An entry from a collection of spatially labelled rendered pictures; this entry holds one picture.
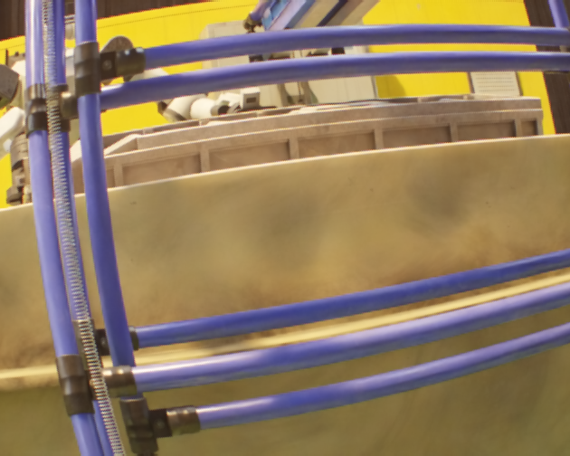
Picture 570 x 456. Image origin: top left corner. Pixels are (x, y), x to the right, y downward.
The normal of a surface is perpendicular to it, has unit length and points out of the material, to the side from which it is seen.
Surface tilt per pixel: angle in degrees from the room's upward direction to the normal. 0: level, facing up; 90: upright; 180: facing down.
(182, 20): 90
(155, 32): 90
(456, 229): 87
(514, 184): 90
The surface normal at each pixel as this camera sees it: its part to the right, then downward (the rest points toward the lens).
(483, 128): 0.30, 0.13
